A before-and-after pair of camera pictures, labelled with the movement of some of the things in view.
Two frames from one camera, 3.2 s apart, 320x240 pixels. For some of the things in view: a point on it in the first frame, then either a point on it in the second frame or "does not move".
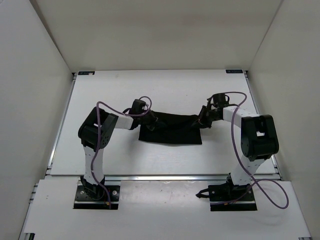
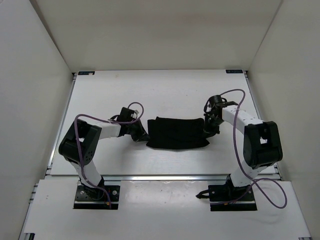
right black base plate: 231,198 does not move
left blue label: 86,72 does not move
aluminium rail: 167,177 does not move
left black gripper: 154,122 -> 141,135
